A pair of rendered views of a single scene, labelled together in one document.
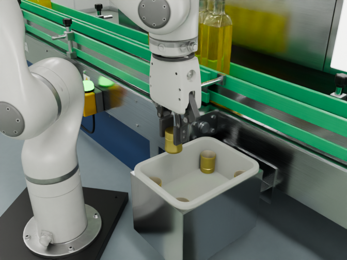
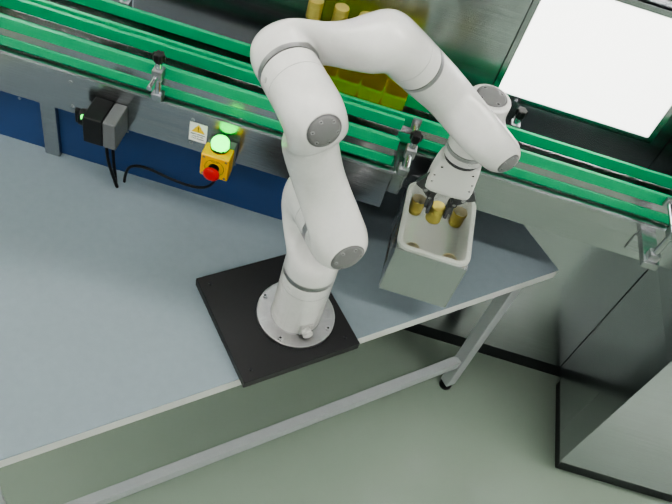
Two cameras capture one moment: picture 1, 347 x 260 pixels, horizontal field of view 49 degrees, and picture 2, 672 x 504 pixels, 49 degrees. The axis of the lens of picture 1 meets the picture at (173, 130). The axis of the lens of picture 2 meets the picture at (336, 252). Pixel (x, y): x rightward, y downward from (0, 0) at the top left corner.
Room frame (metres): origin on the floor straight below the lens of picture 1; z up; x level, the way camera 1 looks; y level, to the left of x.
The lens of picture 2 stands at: (0.09, 1.07, 2.24)
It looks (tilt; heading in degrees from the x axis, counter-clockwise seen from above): 50 degrees down; 306
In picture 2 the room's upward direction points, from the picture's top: 19 degrees clockwise
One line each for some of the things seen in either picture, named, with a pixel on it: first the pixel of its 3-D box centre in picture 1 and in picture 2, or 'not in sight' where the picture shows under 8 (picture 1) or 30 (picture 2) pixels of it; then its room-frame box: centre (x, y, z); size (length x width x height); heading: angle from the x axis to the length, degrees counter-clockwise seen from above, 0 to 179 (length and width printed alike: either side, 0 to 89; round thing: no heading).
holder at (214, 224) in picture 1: (204, 195); (428, 236); (0.68, -0.07, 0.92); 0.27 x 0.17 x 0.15; 129
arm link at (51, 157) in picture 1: (50, 115); (314, 224); (0.76, 0.27, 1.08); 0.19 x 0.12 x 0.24; 166
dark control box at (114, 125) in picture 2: not in sight; (105, 124); (1.32, 0.45, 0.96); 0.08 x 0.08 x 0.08; 39
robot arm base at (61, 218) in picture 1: (58, 200); (302, 293); (0.73, 0.28, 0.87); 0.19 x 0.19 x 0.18
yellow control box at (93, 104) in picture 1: (87, 101); (218, 159); (1.10, 0.27, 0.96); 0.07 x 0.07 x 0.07; 39
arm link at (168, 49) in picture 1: (174, 44); (466, 151); (0.65, 0.00, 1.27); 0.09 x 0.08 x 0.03; 40
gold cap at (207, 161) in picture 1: (207, 162); (417, 205); (0.75, -0.08, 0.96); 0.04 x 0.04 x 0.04
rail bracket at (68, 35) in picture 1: (63, 40); (154, 83); (1.25, 0.36, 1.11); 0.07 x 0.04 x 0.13; 129
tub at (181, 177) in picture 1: (196, 182); (433, 232); (0.66, -0.05, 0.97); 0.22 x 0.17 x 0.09; 129
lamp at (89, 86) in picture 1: (86, 85); (220, 143); (1.11, 0.27, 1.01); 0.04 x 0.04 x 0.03
